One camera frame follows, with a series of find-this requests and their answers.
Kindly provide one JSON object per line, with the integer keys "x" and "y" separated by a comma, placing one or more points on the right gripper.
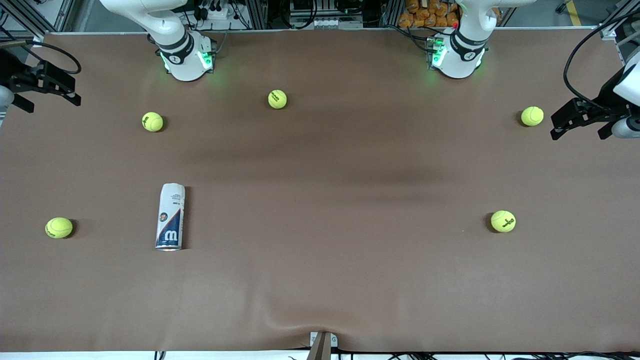
{"x": 11, "y": 69}

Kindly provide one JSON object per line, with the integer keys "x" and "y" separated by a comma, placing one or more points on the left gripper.
{"x": 605, "y": 95}

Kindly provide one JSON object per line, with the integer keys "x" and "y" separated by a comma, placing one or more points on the white blue tennis ball can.
{"x": 170, "y": 217}

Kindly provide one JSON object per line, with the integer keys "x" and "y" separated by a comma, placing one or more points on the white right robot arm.
{"x": 185, "y": 65}

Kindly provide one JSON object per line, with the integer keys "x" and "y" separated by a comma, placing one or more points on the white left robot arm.
{"x": 462, "y": 62}

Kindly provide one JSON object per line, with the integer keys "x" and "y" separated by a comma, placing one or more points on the yellow tennis ball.
{"x": 59, "y": 227}
{"x": 503, "y": 221}
{"x": 152, "y": 121}
{"x": 277, "y": 99}
{"x": 532, "y": 116}

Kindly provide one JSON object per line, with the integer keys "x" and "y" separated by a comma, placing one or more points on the white power strip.
{"x": 216, "y": 12}

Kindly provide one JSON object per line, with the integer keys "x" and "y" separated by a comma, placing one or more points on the bag of orange items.
{"x": 425, "y": 12}

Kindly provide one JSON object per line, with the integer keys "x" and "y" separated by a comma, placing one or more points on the brown table mat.
{"x": 320, "y": 250}

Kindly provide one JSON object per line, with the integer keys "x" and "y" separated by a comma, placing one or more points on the aluminium frame post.
{"x": 257, "y": 12}
{"x": 392, "y": 12}
{"x": 617, "y": 20}
{"x": 30, "y": 20}

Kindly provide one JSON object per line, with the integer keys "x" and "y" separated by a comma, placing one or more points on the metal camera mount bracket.
{"x": 320, "y": 345}

